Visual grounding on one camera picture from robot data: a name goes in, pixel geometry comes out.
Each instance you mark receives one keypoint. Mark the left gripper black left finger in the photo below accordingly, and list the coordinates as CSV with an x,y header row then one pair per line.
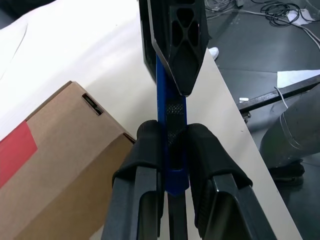
x,y
140,175

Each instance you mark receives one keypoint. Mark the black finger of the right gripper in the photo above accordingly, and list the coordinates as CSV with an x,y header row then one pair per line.
x,y
185,71
147,50

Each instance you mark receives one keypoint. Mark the black table base frame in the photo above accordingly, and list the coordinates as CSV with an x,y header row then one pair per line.
x,y
275,96

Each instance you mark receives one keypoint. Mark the brown cardboard box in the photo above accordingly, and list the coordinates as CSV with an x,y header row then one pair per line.
x,y
62,162

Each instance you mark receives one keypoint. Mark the small white paper sheet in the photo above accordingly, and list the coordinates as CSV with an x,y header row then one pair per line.
x,y
298,17

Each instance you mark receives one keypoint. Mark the red tape strip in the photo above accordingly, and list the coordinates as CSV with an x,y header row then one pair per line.
x,y
15,150

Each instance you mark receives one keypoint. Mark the blue box cutter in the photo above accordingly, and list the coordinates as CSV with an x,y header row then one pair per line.
x,y
162,100

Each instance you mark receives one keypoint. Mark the small white floor scrap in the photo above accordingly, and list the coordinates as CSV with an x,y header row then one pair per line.
x,y
244,99

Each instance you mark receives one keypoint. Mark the white shoe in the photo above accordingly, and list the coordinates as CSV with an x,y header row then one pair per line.
x,y
214,53

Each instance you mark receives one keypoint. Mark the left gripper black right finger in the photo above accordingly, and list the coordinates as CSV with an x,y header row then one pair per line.
x,y
215,190

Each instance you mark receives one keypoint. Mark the large white paper sheet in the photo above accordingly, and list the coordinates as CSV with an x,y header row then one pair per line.
x,y
295,78

